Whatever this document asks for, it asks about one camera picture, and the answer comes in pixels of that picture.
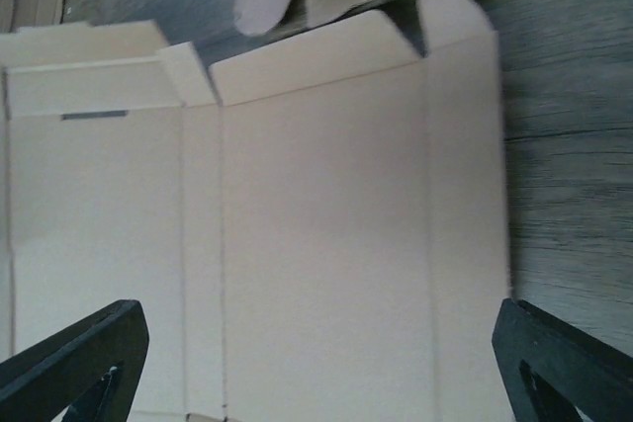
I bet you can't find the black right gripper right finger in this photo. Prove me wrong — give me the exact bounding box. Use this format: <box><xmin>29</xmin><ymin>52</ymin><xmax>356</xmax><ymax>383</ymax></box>
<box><xmin>492</xmin><ymin>298</ymin><xmax>632</xmax><ymax>422</ymax></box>

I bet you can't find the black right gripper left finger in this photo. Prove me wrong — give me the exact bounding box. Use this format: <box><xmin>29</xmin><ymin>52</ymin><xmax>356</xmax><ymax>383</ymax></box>
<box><xmin>1</xmin><ymin>299</ymin><xmax>149</xmax><ymax>421</ymax></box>

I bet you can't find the cardboard box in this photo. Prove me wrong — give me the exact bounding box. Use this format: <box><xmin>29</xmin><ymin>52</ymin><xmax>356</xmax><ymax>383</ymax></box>
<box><xmin>1</xmin><ymin>0</ymin><xmax>512</xmax><ymax>421</ymax></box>

